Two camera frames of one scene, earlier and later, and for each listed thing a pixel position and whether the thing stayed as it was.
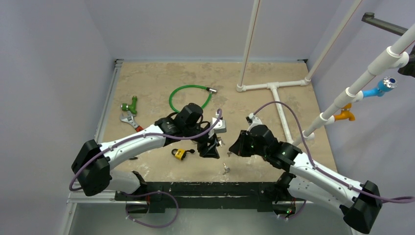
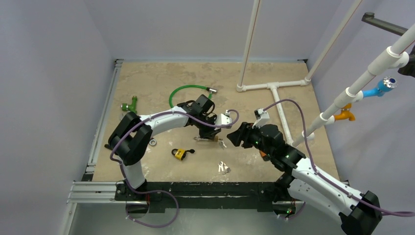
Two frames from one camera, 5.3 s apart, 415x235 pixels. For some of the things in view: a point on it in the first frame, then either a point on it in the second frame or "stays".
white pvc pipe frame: x=397 y=55 stays
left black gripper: x=209 y=151 to x=211 y=132
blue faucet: x=387 y=83 stays
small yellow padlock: x=180 y=154 stays
